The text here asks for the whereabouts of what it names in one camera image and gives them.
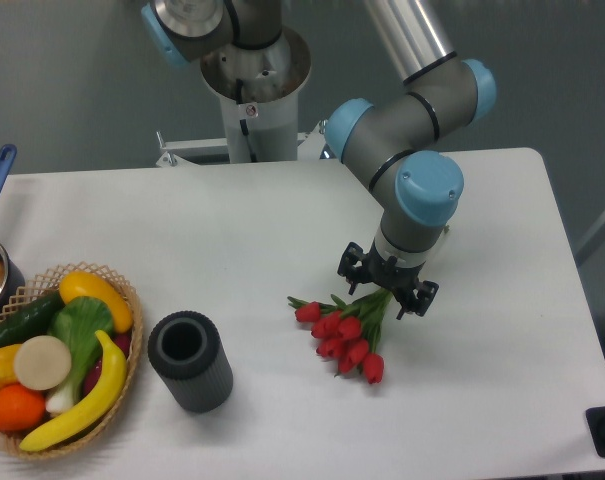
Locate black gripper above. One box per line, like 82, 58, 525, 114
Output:
337, 242, 439, 320

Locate red tulip bouquet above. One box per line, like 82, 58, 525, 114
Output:
287, 289, 391, 385

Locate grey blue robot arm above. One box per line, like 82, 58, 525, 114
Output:
141, 1, 497, 315

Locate dark grey ribbed vase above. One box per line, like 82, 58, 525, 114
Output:
147, 311, 234, 413

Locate red fruit in basket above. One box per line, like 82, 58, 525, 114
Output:
82, 333, 131, 397

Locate green bok choy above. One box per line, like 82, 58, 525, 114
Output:
46, 296, 114, 416

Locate yellow squash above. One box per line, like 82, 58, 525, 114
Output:
58, 271, 133, 334

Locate yellow banana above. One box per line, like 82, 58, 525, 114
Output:
19, 330, 127, 453

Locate woven wicker basket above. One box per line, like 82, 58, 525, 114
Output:
0, 262, 143, 461

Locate beige round disc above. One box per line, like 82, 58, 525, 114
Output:
13, 335, 72, 391

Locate green cucumber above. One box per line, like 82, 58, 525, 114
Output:
0, 291, 64, 348

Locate orange fruit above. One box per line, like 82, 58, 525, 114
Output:
0, 383, 45, 432

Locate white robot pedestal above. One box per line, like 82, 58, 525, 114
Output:
157, 26, 311, 166

